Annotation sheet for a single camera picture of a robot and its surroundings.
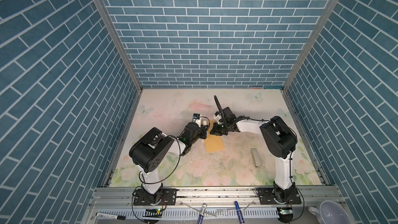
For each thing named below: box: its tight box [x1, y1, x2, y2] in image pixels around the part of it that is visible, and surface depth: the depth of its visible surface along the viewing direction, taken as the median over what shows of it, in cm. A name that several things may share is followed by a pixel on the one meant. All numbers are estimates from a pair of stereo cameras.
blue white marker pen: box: [196, 203, 207, 224], surface depth 69 cm
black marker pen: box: [95, 212, 126, 221], surface depth 69 cm
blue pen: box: [234, 200, 245, 224], surface depth 70 cm
